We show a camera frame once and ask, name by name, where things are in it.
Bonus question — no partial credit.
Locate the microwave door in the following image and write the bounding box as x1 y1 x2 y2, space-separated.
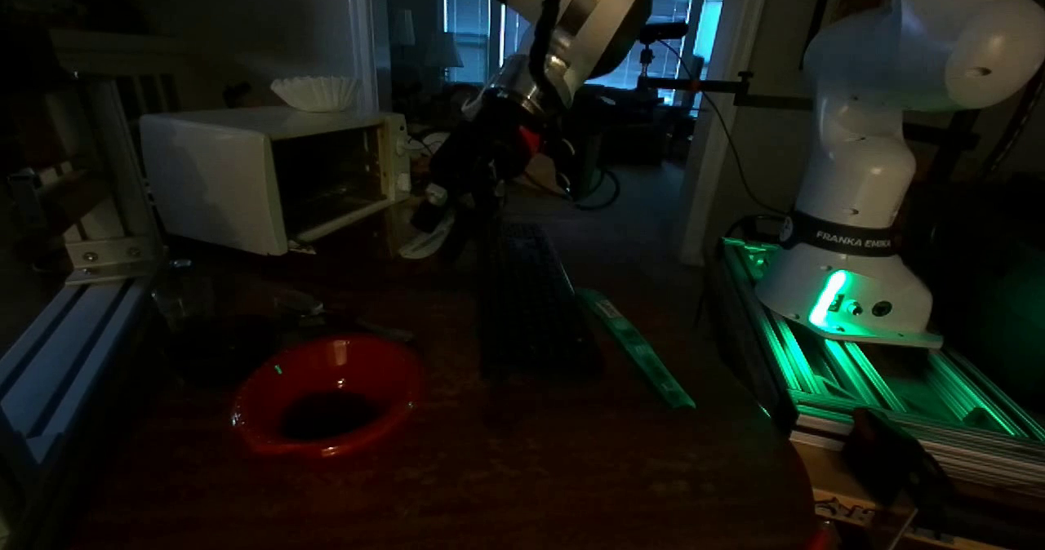
286 197 411 255

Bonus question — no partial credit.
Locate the white microwave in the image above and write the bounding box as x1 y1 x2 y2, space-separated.
139 107 414 257

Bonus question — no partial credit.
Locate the orange bowl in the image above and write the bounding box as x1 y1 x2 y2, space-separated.
230 334 426 460

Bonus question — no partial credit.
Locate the table lamp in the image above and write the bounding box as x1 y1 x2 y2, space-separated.
425 31 466 87

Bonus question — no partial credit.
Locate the window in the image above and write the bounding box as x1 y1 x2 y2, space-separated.
442 0 724 118

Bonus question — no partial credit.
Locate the black keyboard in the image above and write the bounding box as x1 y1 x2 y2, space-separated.
477 221 607 380

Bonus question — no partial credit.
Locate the white paper coffee filter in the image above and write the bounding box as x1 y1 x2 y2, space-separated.
270 75 361 113

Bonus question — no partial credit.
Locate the green flat strip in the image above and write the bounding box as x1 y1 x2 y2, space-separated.
575 286 697 411

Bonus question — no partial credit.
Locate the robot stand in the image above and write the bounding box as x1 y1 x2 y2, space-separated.
709 236 1045 550

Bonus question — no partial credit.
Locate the black clamp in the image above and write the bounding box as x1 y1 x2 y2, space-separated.
841 406 958 538

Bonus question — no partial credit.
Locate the camera on mount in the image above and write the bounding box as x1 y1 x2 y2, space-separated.
635 20 817 113

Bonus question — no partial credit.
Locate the black cable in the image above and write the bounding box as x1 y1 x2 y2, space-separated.
658 40 789 218

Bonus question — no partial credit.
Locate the aluminium frame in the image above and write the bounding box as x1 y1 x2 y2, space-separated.
0 31 169 486

